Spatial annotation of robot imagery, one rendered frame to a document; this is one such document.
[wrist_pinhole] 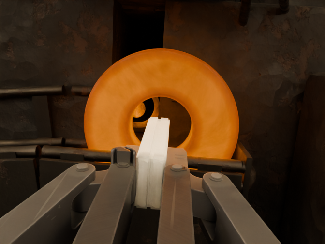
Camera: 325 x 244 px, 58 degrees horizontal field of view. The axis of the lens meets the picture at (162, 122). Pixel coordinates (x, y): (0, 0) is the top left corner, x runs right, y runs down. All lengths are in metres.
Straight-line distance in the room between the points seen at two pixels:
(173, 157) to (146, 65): 0.13
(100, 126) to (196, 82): 0.10
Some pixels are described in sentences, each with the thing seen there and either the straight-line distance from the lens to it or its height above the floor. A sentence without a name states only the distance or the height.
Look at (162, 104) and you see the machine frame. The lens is 0.36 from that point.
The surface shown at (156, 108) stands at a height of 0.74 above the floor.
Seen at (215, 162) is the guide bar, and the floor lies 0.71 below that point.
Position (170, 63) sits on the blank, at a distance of 0.28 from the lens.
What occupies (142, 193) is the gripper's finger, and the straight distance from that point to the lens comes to 0.16.
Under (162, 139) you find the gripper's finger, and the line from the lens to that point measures 0.17.
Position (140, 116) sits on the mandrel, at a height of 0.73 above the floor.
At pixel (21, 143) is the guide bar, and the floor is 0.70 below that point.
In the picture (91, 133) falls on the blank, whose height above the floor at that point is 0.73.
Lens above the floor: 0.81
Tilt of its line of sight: 13 degrees down
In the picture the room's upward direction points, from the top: 4 degrees clockwise
